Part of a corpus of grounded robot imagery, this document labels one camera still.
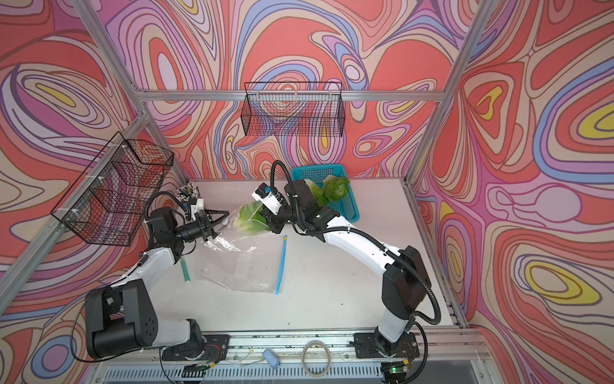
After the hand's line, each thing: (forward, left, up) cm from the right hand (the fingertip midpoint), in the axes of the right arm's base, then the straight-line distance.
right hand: (260, 220), depth 75 cm
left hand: (+2, +11, -3) cm, 12 cm away
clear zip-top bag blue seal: (-3, +10, -23) cm, 26 cm away
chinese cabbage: (+25, -27, -13) cm, 40 cm away
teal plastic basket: (+20, -32, -19) cm, 42 cm away
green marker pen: (-7, +32, -23) cm, 40 cm away
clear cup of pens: (+20, +33, -7) cm, 39 cm away
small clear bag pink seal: (-5, +2, +7) cm, 9 cm away
